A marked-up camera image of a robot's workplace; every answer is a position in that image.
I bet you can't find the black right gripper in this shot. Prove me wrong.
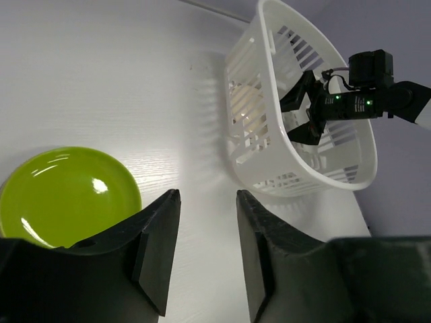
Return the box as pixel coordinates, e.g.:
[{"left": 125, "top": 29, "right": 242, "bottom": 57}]
[{"left": 279, "top": 71, "right": 384, "bottom": 145}]

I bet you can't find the lime green plate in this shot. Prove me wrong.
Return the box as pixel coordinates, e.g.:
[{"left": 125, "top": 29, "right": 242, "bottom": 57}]
[{"left": 1, "top": 147, "right": 141, "bottom": 248}]

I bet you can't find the cream plate with black mark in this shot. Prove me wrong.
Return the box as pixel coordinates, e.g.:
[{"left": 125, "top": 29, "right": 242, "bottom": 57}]
[{"left": 230, "top": 85, "right": 266, "bottom": 133}]

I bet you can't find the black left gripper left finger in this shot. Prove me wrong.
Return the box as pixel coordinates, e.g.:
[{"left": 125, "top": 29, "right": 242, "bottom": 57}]
[{"left": 1, "top": 189, "right": 181, "bottom": 322}]

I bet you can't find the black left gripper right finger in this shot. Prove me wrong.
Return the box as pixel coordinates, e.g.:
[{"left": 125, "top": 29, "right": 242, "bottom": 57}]
[{"left": 236, "top": 190, "right": 430, "bottom": 322}]

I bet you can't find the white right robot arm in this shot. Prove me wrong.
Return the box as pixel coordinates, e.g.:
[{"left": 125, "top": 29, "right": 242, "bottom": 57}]
[{"left": 279, "top": 71, "right": 430, "bottom": 145}]

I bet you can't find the white plastic dish rack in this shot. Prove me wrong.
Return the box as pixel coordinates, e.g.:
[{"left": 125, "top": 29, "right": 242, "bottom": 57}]
[{"left": 225, "top": 1, "right": 377, "bottom": 197}]

